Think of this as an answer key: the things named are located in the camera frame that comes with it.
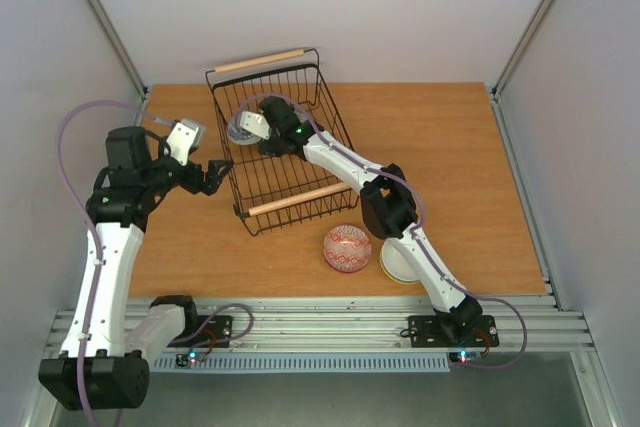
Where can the red patterned bowl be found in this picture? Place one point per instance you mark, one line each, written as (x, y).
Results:
(347, 248)

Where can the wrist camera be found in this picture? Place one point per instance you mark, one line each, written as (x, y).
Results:
(184, 138)
(254, 127)

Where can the blue floral bowl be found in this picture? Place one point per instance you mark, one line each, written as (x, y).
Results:
(233, 131)

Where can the white yellow bowl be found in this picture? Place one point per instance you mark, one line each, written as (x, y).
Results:
(395, 266)

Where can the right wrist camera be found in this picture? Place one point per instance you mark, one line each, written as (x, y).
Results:
(254, 127)

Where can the right controller board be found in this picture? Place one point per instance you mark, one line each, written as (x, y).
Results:
(466, 357)

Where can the grey slotted cable duct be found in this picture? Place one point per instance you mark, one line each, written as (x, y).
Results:
(284, 363)

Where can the aluminium rail frame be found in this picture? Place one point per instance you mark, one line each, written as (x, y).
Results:
(360, 324)

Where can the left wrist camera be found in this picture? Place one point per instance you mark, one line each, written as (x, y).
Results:
(184, 138)

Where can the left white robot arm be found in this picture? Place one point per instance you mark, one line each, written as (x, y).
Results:
(100, 365)

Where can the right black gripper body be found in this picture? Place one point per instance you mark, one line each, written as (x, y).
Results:
(273, 145)

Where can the controller board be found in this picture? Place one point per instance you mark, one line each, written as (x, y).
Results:
(466, 357)
(192, 358)

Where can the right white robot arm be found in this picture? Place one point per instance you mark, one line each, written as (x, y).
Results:
(391, 209)

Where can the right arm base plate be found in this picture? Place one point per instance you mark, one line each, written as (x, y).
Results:
(424, 331)

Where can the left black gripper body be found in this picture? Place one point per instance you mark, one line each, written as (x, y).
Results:
(193, 183)

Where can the black wire dish rack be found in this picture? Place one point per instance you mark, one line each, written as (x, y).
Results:
(266, 189)

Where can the left controller board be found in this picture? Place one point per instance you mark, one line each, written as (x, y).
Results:
(192, 358)

